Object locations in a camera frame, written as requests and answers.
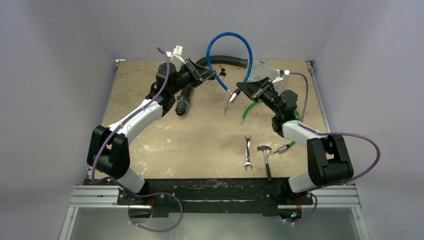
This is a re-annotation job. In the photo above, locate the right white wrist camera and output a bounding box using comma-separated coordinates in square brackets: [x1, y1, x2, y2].
[272, 69, 291, 84]

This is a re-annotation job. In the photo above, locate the black corrugated hose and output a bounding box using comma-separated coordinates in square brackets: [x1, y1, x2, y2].
[175, 55, 249, 117]

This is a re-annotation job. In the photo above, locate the green cable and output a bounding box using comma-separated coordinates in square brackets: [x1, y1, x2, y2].
[240, 100, 302, 154]

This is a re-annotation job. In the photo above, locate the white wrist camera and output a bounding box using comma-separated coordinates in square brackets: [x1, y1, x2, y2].
[166, 45, 185, 71]
[272, 69, 291, 84]

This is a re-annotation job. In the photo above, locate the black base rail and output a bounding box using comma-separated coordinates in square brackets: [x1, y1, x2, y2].
[82, 177, 343, 219]

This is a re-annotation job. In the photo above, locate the blue cable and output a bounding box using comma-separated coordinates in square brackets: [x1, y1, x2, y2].
[205, 31, 254, 105]

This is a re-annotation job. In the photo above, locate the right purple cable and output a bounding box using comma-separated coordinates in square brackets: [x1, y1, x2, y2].
[283, 71, 382, 226]

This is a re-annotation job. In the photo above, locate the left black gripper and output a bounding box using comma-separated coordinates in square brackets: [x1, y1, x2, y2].
[170, 59, 216, 96]

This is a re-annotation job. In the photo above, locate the clear plastic organizer box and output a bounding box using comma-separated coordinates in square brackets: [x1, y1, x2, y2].
[247, 60, 288, 93]

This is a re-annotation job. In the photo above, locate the black key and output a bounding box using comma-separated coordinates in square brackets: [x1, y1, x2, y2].
[218, 66, 227, 77]

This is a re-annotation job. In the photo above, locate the small black hammer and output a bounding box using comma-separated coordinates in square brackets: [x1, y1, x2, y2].
[256, 145, 272, 182]

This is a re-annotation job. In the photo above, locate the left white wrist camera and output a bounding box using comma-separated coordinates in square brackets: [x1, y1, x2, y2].
[166, 45, 185, 71]

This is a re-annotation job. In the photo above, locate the silver open-end wrench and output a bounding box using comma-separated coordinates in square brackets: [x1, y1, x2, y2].
[244, 135, 253, 171]

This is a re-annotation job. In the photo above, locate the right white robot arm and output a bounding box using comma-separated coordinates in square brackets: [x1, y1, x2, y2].
[236, 77, 354, 204]

